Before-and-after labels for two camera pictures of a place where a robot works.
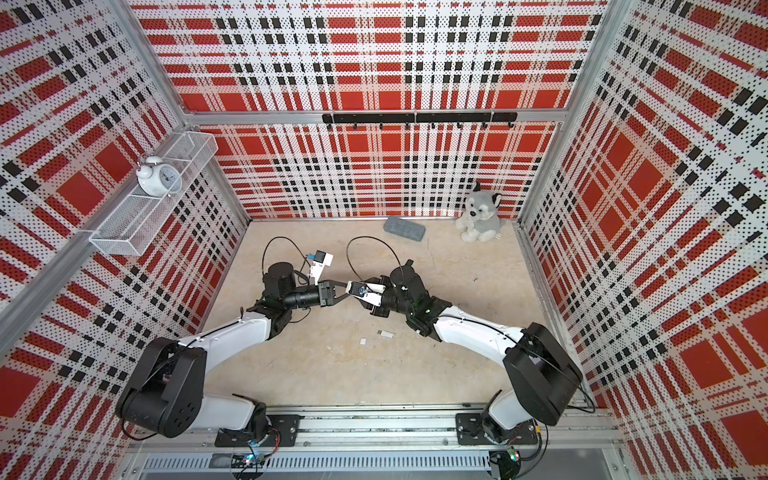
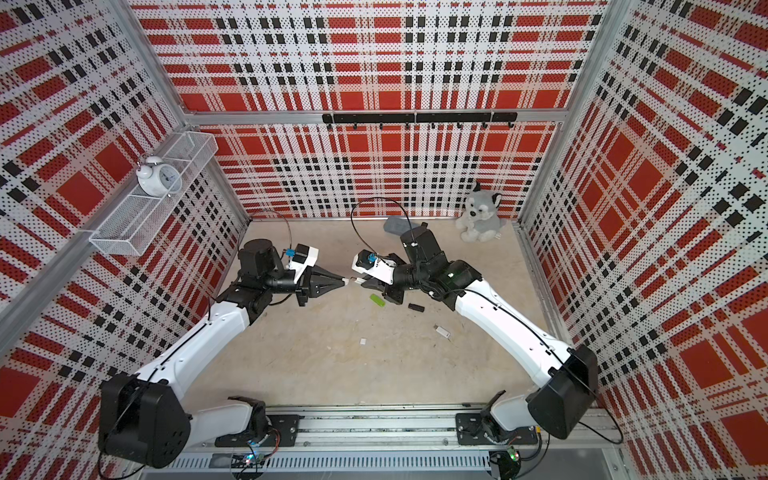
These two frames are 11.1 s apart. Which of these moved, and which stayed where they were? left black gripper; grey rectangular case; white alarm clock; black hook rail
Moved: left black gripper
Stayed: white alarm clock; grey rectangular case; black hook rail
